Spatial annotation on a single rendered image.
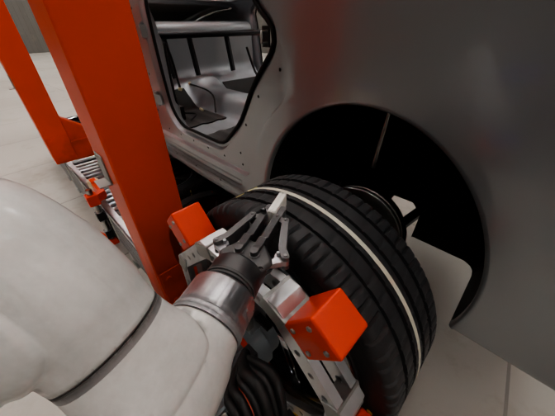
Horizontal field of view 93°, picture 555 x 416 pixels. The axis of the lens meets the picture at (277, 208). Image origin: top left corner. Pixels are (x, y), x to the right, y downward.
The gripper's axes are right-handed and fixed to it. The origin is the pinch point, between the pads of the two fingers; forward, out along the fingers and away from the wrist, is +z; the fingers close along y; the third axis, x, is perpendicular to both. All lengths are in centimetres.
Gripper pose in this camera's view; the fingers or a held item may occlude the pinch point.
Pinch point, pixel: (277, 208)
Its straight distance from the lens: 50.2
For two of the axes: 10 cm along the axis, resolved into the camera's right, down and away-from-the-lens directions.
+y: 9.4, 1.7, -2.8
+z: 3.3, -5.4, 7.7
